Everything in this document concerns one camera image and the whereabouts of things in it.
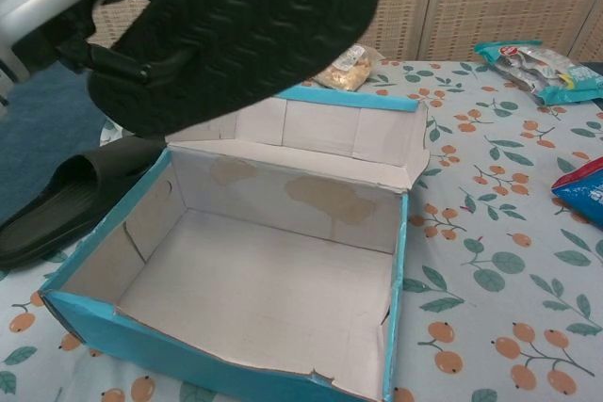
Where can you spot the blue and red snack bag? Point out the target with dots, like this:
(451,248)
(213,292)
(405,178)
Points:
(584,195)

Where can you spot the floral patterned tablecloth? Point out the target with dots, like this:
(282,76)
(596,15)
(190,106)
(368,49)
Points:
(494,279)

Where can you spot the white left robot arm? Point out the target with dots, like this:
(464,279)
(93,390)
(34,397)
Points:
(7,75)

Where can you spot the teal bag of dried fish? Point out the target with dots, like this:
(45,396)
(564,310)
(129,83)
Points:
(532,70)

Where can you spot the clear bag of beige snacks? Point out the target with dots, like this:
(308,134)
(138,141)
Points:
(353,70)

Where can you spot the blue and white shoe box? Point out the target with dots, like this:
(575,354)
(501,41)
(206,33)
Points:
(264,289)

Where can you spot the black rubber slipper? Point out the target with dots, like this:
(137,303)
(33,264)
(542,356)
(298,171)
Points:
(56,213)
(235,20)

